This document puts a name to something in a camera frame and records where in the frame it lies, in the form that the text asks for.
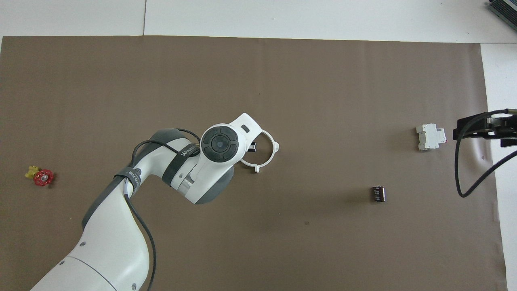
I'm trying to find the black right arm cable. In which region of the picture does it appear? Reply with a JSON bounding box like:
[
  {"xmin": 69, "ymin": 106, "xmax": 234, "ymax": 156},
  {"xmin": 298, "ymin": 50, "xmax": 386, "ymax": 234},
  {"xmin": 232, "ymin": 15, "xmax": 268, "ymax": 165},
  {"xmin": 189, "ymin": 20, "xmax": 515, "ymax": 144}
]
[{"xmin": 455, "ymin": 108, "xmax": 517, "ymax": 198}]

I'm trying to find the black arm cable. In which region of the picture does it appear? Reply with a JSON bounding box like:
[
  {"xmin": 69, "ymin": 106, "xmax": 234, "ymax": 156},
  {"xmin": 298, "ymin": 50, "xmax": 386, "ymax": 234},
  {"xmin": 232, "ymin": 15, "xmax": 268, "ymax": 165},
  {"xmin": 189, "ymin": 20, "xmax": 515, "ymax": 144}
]
[
  {"xmin": 455, "ymin": 108, "xmax": 517, "ymax": 198},
  {"xmin": 121, "ymin": 129, "xmax": 201, "ymax": 291}
]

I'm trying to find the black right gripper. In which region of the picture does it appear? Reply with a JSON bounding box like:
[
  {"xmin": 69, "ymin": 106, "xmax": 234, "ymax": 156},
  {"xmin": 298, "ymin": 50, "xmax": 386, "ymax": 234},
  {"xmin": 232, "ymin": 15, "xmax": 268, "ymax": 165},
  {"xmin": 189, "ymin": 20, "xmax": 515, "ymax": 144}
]
[{"xmin": 452, "ymin": 108, "xmax": 517, "ymax": 148}]

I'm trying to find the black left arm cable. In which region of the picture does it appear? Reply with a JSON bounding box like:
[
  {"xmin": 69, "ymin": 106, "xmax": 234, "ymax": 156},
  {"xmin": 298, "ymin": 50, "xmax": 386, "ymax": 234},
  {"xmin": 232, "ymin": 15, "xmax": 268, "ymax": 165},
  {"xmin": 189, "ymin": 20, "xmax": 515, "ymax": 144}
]
[{"xmin": 121, "ymin": 129, "xmax": 201, "ymax": 291}]

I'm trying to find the brown paper mat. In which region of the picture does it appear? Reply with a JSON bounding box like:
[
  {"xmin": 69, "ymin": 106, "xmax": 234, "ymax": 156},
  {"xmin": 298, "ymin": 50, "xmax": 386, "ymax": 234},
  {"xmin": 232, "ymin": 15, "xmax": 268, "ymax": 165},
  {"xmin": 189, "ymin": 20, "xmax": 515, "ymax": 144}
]
[{"xmin": 0, "ymin": 36, "xmax": 508, "ymax": 291}]

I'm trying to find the white circuit breaker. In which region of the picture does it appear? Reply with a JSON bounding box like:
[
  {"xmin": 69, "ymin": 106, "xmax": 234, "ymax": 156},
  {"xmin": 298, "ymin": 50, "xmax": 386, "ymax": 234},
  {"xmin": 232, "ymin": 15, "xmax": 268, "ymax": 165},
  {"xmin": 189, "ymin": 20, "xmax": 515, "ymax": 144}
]
[{"xmin": 416, "ymin": 123, "xmax": 447, "ymax": 151}]

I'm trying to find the red handwheel brass valve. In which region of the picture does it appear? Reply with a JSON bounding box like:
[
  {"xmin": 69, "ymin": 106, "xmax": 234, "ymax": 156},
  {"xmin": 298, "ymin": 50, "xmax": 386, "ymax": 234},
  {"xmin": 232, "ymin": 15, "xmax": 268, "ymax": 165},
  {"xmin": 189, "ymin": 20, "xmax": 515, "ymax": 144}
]
[{"xmin": 25, "ymin": 165, "xmax": 55, "ymax": 187}]

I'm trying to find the black ribbed power supply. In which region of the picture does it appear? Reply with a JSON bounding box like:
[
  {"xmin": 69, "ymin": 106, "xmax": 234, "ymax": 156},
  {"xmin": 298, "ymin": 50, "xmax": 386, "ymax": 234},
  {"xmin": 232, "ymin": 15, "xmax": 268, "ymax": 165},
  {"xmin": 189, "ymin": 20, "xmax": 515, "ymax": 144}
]
[{"xmin": 487, "ymin": 0, "xmax": 517, "ymax": 25}]

